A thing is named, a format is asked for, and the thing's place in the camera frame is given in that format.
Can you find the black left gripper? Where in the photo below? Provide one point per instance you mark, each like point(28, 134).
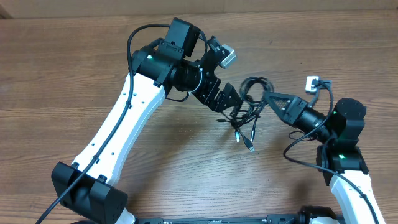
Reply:
point(206, 96)

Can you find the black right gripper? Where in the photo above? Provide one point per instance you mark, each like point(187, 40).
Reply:
point(290, 111)

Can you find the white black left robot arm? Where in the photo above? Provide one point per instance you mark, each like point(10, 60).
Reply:
point(185, 60)

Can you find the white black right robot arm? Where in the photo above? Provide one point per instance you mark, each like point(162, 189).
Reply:
point(339, 158)

